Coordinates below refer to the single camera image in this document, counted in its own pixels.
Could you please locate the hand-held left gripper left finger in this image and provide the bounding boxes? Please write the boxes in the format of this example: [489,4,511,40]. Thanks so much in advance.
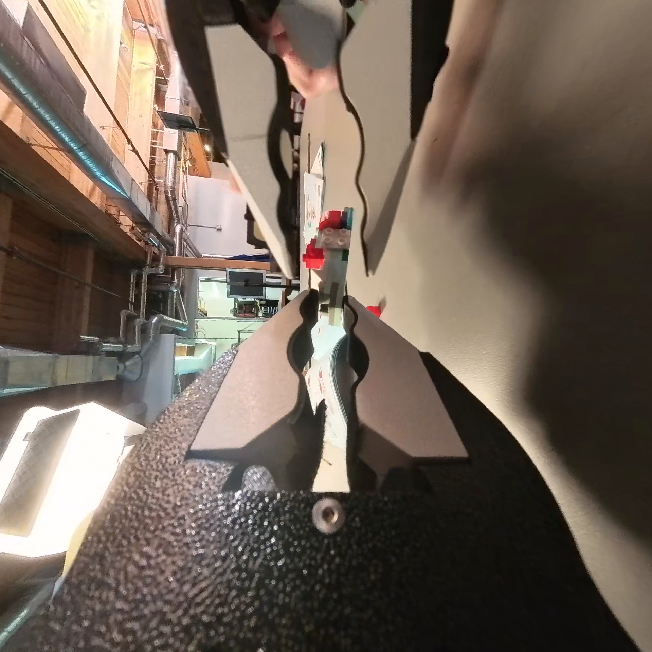
[186,288,327,461]

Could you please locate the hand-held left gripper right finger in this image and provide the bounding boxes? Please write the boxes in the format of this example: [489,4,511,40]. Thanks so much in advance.
[342,295,469,487]

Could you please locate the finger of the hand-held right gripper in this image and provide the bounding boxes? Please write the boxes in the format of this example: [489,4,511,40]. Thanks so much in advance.
[336,0,419,277]
[204,24,301,281]

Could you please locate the white red green lego model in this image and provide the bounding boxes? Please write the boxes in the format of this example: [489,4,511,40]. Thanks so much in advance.
[302,206,355,327]

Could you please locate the open light blue instruction booklet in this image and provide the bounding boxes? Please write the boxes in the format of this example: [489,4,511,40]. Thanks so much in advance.
[305,326,353,449]

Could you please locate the black monitor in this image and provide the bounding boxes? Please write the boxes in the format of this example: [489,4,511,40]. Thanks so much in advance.
[225,268,267,300]

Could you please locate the silver round ventilation duct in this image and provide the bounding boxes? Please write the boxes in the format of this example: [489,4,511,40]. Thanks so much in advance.
[164,150,188,291]

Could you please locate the wooden support post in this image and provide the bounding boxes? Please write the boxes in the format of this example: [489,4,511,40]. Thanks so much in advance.
[165,256,271,272]

